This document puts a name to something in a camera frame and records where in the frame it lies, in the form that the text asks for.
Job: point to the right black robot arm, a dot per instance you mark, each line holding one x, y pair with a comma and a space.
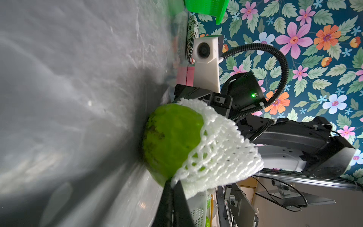
308, 147

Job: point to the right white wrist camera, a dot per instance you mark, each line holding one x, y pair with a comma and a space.
207, 53

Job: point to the patterned black white can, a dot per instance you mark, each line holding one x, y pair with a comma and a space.
192, 34

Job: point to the green plastic basket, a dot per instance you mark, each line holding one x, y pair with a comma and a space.
215, 8

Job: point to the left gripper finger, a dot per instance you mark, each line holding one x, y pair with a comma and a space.
173, 210

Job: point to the green custard apple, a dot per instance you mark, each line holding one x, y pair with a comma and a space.
172, 132

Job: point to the pink alarm clock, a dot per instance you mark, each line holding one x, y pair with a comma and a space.
185, 76

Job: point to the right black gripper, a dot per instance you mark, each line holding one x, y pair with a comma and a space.
219, 102

